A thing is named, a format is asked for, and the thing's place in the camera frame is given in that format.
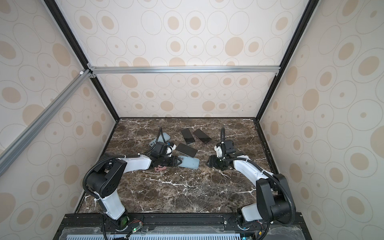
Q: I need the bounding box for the light blue case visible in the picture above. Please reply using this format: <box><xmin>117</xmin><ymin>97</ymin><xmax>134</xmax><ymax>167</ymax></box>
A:
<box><xmin>149</xmin><ymin>133</ymin><xmax>171</xmax><ymax>147</ymax></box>
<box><xmin>178</xmin><ymin>156</ymin><xmax>200</xmax><ymax>170</ymax></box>

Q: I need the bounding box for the black phone silver edge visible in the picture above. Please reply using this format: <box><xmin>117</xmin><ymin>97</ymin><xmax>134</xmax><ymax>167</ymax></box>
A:
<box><xmin>176</xmin><ymin>143</ymin><xmax>198</xmax><ymax>158</ymax></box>

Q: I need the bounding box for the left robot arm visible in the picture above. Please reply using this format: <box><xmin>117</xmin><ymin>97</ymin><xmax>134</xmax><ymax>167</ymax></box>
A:
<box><xmin>82</xmin><ymin>142</ymin><xmax>182</xmax><ymax>227</ymax></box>

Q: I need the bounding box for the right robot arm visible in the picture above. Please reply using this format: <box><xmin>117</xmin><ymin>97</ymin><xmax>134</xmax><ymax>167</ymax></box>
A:
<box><xmin>207</xmin><ymin>140</ymin><xmax>296</xmax><ymax>226</ymax></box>

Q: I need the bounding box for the pink phone case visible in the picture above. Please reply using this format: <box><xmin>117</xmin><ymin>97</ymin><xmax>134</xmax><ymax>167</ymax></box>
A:
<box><xmin>155</xmin><ymin>166</ymin><xmax>167</xmax><ymax>173</ymax></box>

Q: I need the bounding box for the black phone grey edge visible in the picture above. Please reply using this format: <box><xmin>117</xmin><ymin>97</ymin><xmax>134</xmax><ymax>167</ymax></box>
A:
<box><xmin>181</xmin><ymin>128</ymin><xmax>195</xmax><ymax>145</ymax></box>

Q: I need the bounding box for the black phone purple edge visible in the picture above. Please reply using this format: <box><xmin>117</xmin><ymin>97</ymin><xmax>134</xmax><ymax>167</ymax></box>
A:
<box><xmin>193</xmin><ymin>129</ymin><xmax>212</xmax><ymax>144</ymax></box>

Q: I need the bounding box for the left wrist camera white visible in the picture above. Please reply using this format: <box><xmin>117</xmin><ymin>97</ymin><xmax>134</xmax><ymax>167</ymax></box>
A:
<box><xmin>166</xmin><ymin>143</ymin><xmax>176</xmax><ymax>155</ymax></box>

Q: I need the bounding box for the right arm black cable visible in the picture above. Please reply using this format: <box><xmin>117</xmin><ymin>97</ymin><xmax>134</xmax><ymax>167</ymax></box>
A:
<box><xmin>220</xmin><ymin>126</ymin><xmax>297</xmax><ymax>226</ymax></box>

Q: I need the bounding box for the black base frame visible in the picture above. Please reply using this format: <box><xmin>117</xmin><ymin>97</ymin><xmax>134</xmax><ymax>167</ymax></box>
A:
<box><xmin>54</xmin><ymin>213</ymin><xmax>311</xmax><ymax>240</ymax></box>

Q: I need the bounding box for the horizontal aluminium rail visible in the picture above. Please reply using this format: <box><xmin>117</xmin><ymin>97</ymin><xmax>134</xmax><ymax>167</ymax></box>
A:
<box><xmin>88</xmin><ymin>66</ymin><xmax>280</xmax><ymax>74</ymax></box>

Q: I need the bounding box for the left slanted aluminium rail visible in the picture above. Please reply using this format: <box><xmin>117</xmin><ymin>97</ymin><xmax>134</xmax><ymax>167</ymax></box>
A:
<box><xmin>1</xmin><ymin>70</ymin><xmax>91</xmax><ymax>175</ymax></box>

